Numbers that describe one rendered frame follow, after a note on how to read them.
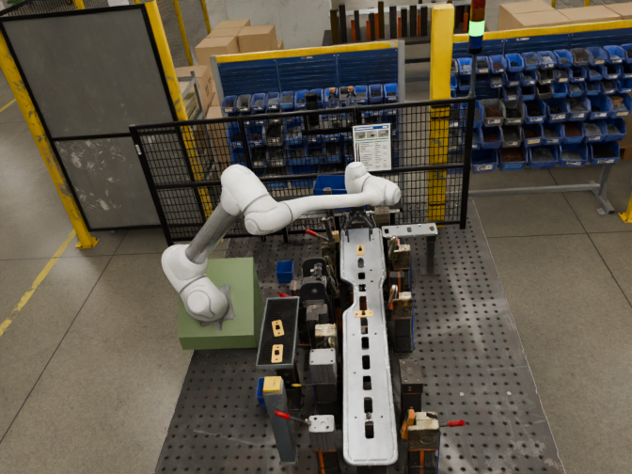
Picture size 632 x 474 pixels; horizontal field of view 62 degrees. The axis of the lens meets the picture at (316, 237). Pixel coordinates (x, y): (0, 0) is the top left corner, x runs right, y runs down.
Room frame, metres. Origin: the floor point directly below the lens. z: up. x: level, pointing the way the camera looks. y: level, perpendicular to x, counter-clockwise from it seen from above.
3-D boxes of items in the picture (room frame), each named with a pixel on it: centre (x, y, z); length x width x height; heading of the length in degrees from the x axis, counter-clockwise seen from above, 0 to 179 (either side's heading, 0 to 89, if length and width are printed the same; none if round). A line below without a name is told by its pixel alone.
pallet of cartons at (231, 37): (6.73, 0.60, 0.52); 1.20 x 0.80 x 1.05; 169
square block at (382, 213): (2.41, -0.38, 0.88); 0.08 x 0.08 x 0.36; 84
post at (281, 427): (1.24, 0.22, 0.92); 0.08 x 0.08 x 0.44; 84
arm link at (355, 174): (2.14, -0.23, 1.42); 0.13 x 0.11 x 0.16; 43
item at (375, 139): (2.69, -0.38, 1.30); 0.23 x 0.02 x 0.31; 84
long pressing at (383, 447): (1.67, -0.17, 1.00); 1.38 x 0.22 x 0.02; 174
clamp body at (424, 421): (1.08, -0.29, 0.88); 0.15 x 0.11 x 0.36; 84
